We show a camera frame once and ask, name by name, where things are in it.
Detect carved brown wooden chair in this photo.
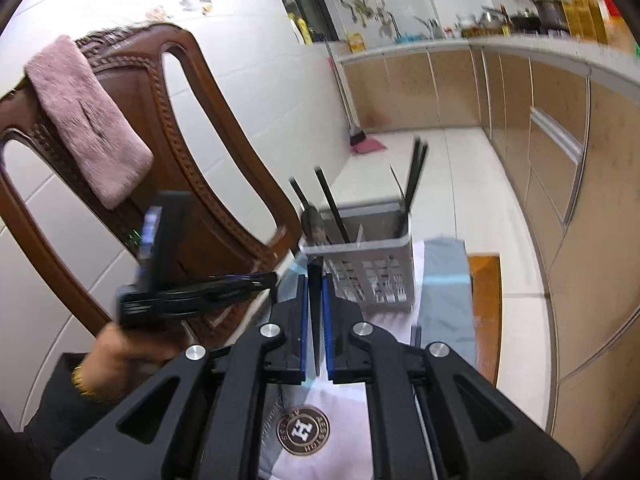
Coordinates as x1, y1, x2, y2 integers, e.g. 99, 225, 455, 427
0, 22, 306, 351

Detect person's left hand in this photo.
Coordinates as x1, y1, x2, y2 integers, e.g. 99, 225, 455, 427
82, 322, 177, 402

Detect person's left forearm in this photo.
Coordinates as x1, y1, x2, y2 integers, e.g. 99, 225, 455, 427
22, 352, 117, 463

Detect grey kitchen countertop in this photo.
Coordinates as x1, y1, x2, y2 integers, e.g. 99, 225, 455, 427
335, 35, 640, 92

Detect gold bracelet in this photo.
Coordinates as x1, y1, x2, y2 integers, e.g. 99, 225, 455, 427
71, 365, 97, 397

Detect red and green packaging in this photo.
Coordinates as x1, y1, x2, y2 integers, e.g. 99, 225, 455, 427
600, 0, 640, 58

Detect silver metal spoon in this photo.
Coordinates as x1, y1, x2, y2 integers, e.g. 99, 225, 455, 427
300, 204, 329, 247

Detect pink fluffy towel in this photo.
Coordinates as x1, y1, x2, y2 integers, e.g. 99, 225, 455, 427
24, 35, 155, 210

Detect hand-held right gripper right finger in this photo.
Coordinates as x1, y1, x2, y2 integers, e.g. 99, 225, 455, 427
322, 274, 583, 480

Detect beige kitchen base cabinets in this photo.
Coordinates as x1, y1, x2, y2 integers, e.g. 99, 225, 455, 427
340, 42, 640, 461

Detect perforated grey utensil holder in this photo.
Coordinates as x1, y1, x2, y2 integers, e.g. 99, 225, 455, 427
299, 200, 416, 313

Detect metal cooking pot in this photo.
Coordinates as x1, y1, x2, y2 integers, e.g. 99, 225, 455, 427
531, 0, 570, 32

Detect pink and grey printed cloth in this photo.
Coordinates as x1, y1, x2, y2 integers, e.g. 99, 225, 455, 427
257, 237, 476, 480

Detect orange rack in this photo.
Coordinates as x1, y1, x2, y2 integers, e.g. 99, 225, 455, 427
562, 0, 608, 45

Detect broom with pink dustpan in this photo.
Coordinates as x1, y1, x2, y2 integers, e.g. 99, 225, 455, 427
326, 42, 389, 155

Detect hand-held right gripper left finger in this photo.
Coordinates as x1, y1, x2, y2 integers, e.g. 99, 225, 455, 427
50, 274, 308, 480

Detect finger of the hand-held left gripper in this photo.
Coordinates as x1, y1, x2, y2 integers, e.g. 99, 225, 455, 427
167, 270, 279, 295
167, 289, 272, 320

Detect yellow bottle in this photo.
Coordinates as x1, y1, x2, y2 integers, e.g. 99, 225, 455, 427
287, 12, 313, 45

